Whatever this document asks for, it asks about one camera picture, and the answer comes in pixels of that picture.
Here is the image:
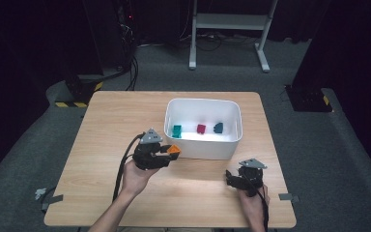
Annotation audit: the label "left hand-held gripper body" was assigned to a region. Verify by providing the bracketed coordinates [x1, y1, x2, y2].
[132, 128, 172, 171]

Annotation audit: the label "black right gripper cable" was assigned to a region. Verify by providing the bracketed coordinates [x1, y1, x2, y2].
[253, 180, 271, 232]

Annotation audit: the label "black stand base striped tape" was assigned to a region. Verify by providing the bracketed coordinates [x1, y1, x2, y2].
[55, 72, 104, 109]

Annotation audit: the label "white plastic bin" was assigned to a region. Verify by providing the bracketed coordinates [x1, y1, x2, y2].
[163, 98, 243, 160]

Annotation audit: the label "bundle of black cables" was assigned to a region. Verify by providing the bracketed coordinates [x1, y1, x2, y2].
[119, 18, 140, 92]

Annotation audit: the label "person's right hand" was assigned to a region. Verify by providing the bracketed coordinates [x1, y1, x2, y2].
[237, 185, 270, 224]

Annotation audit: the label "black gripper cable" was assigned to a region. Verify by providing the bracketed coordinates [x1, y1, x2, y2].
[253, 180, 271, 232]
[112, 132, 147, 203]

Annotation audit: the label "person's left hand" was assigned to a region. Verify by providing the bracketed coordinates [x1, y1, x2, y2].
[121, 159, 160, 198]

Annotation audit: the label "black floor cables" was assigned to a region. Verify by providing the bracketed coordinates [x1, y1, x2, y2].
[180, 30, 259, 52]

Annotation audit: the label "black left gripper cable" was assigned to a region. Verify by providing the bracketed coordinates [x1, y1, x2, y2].
[112, 132, 147, 203]

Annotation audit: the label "white metal stand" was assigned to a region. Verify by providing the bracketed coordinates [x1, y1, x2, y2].
[188, 0, 278, 73]

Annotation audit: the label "grey tape strip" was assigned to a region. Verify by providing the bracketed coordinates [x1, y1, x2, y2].
[41, 193, 65, 212]
[278, 192, 300, 204]

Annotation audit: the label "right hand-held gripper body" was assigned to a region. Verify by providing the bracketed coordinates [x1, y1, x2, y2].
[237, 158, 269, 197]

